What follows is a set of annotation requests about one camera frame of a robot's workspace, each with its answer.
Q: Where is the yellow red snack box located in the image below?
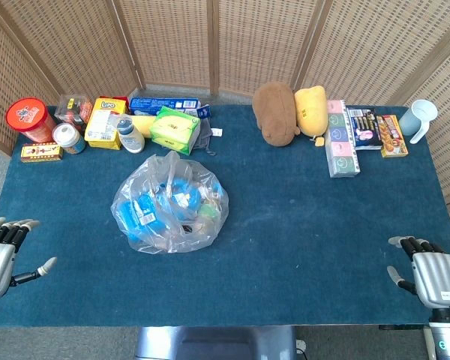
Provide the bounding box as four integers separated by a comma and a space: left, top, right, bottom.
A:
375, 114, 410, 158

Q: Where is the yellow Lipo biscuit box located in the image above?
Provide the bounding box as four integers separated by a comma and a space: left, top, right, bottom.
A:
84, 96, 131, 151

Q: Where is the green round snack pack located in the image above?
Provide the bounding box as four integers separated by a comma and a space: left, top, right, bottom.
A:
197, 204, 221, 223

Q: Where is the small yellow red box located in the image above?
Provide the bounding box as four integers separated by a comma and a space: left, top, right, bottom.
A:
19, 142, 65, 164

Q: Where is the woven wooden folding screen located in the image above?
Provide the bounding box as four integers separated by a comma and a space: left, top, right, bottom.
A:
0, 0, 450, 262

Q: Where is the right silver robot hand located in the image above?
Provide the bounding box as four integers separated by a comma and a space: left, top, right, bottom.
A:
386, 235, 450, 310

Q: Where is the blue round package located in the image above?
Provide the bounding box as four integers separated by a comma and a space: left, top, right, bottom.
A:
163, 178, 203, 221

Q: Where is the white bottle blue cap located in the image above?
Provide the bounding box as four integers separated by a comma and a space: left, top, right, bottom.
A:
115, 115, 146, 155

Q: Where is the gray cloth pouch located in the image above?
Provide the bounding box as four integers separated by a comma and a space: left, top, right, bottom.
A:
191, 116, 224, 156

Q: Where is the pastel tissue pack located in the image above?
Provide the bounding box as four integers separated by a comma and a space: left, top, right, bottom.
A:
324, 99, 362, 179

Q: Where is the red canister with lid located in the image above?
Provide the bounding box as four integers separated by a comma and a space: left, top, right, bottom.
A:
4, 97, 58, 144

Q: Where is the yellow plush toy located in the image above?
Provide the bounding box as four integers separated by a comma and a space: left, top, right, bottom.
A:
293, 85, 329, 147

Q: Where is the dark blue snack package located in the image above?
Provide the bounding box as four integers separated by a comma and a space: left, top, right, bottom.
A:
346, 107, 383, 152

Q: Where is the blue toothpaste box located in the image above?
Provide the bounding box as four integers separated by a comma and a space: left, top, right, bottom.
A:
128, 97, 200, 116

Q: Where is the gray robot base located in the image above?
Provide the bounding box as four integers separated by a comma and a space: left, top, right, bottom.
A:
133, 325, 298, 360

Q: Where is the clear plastic box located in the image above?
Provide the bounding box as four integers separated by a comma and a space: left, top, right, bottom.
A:
54, 94, 95, 132

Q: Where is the light blue plastic cup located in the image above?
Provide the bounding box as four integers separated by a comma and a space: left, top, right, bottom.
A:
398, 99, 439, 145

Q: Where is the small jar white lid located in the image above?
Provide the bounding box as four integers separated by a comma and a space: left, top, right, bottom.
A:
51, 122, 87, 155

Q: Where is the yellow sponge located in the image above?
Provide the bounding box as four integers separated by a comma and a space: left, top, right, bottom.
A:
130, 115, 158, 139

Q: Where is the green tissue box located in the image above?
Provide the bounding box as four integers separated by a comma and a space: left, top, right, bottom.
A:
148, 106, 202, 156

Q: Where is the blue package with label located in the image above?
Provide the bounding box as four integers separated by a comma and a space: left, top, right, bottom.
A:
119, 194, 163, 242

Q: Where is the brown capybara plush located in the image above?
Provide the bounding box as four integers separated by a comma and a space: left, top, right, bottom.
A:
251, 82, 302, 148

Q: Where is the clear plastic bag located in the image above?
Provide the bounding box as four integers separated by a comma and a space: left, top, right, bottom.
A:
110, 150, 230, 255

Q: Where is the blue carpet table cover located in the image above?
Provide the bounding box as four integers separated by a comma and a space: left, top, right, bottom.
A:
0, 103, 450, 328

